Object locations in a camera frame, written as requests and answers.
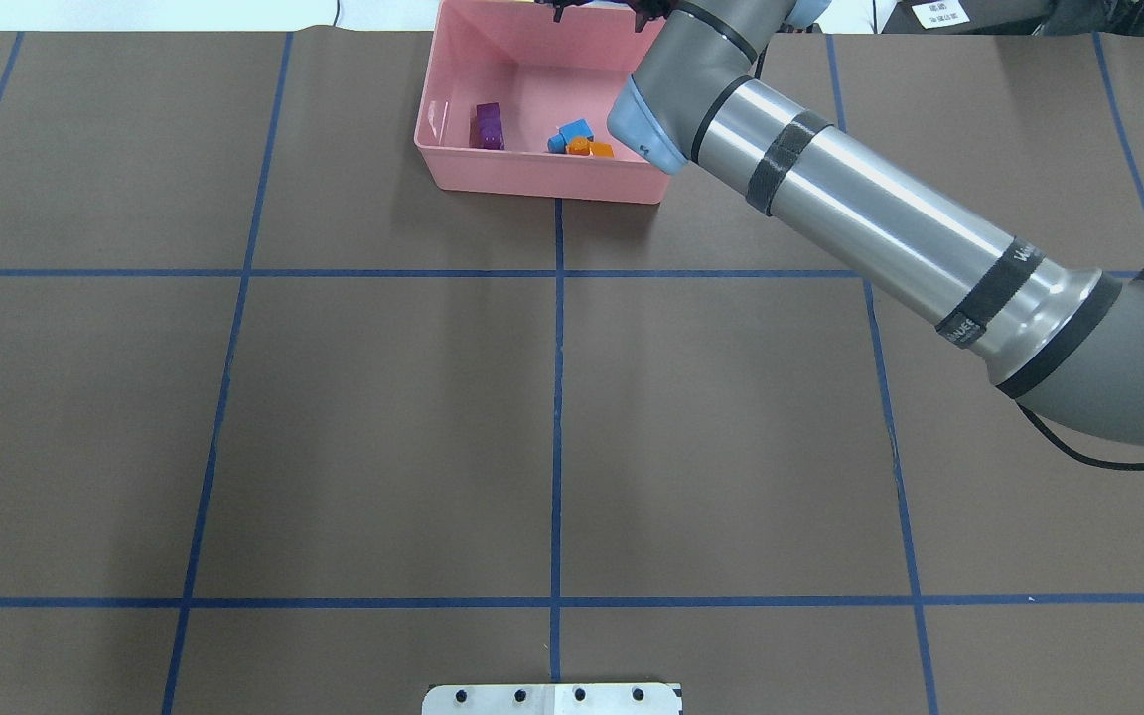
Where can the orange block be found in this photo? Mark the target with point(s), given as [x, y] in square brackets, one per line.
[582, 146]

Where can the small blue block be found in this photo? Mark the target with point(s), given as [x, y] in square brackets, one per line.
[556, 144]

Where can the purple block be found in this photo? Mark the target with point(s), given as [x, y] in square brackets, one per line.
[487, 132]

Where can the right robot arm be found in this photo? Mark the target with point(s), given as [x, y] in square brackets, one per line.
[1065, 345]

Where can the pink plastic box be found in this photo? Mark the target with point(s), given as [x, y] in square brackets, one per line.
[543, 74]

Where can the white camera stand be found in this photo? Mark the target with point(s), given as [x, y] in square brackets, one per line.
[555, 698]

